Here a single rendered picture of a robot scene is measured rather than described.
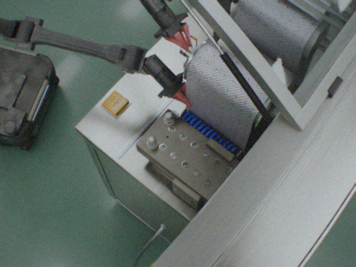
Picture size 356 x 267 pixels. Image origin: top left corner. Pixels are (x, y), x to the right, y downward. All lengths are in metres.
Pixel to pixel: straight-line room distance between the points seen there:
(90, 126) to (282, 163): 0.99
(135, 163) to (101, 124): 0.19
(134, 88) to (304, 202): 0.90
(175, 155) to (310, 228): 0.62
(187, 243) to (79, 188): 1.84
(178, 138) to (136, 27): 1.57
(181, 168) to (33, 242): 1.30
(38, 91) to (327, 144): 1.81
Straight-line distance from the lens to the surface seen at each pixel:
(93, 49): 1.57
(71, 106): 2.88
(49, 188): 2.73
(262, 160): 0.94
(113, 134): 1.78
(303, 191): 1.17
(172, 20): 1.44
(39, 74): 2.74
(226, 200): 0.91
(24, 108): 2.67
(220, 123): 1.57
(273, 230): 1.13
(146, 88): 1.84
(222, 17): 0.89
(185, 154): 1.60
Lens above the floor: 2.53
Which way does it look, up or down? 67 degrees down
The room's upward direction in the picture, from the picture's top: 1 degrees clockwise
